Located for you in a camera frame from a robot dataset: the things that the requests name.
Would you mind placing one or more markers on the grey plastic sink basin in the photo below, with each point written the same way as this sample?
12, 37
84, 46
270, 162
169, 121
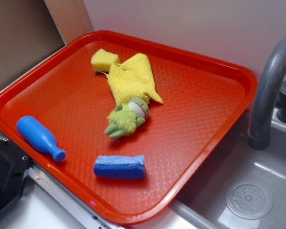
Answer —
202, 201

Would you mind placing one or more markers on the green plush frog toy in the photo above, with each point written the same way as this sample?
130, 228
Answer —
125, 119

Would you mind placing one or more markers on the sink drain cover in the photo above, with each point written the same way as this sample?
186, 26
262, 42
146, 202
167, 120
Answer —
248, 200

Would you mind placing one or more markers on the yellow sponge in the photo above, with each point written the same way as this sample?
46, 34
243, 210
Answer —
102, 60

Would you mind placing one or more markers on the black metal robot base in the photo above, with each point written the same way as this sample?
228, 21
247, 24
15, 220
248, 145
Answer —
14, 168

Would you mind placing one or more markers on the yellow woven cloth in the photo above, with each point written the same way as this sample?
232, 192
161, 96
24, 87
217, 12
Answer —
133, 78

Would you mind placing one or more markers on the wooden board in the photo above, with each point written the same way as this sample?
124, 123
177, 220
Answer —
70, 17

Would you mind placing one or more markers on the brown cardboard panel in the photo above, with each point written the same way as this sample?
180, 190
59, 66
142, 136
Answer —
28, 35

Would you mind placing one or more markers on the blue sponge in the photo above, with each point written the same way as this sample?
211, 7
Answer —
120, 167

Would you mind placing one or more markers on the blue plastic toy bottle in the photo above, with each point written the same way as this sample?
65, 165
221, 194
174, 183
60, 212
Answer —
39, 137

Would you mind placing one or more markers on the red plastic tray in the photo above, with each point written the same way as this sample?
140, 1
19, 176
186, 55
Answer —
202, 99

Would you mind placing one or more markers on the grey toy sink faucet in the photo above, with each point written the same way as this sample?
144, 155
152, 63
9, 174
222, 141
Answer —
266, 97

